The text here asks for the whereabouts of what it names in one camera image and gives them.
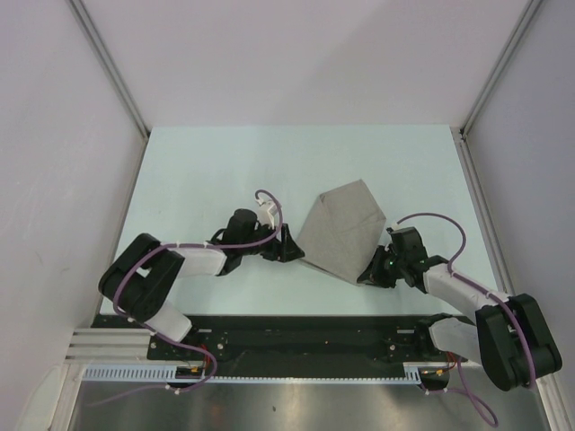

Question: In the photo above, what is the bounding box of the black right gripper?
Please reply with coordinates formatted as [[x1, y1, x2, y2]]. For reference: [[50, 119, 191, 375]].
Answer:
[[357, 244, 406, 288]]

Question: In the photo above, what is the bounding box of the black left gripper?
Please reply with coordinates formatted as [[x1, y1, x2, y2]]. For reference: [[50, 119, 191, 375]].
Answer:
[[239, 220, 304, 262]]

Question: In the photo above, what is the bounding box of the grey cloth napkin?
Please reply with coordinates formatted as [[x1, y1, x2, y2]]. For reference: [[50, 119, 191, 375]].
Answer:
[[296, 180, 386, 285]]

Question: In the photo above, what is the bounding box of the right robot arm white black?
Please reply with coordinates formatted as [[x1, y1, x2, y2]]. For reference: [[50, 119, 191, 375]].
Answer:
[[358, 227, 562, 391]]

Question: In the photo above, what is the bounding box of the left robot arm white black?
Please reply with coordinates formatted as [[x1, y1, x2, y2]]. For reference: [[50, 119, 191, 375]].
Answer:
[[98, 208, 305, 359]]

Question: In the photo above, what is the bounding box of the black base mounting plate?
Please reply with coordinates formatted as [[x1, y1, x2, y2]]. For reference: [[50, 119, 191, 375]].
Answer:
[[92, 313, 468, 381]]

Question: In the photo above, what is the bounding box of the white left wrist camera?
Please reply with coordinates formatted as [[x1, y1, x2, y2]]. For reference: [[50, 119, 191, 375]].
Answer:
[[256, 200, 278, 229]]

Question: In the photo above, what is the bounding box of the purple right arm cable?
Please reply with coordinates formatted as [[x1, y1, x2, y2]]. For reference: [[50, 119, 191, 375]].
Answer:
[[388, 212, 538, 427]]

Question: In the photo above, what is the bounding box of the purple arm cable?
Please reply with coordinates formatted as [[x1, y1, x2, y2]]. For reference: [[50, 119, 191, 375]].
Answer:
[[87, 189, 283, 408], [388, 212, 538, 427]]

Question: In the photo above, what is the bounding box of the right aluminium corner post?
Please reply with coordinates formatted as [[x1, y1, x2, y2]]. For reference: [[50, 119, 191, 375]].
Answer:
[[460, 0, 544, 134]]

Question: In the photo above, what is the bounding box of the aluminium corner post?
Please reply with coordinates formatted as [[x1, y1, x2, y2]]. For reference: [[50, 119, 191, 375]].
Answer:
[[460, 0, 544, 134], [66, 0, 151, 138]]

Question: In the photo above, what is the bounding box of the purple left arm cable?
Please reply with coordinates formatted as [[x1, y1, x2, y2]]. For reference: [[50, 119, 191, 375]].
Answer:
[[87, 189, 283, 408]]

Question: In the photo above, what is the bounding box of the white slotted cable duct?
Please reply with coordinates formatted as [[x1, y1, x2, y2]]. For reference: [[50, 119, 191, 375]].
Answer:
[[84, 362, 423, 383]]

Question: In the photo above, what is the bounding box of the left aluminium corner post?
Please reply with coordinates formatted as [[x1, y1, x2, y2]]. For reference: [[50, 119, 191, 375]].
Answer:
[[66, 0, 151, 138]]

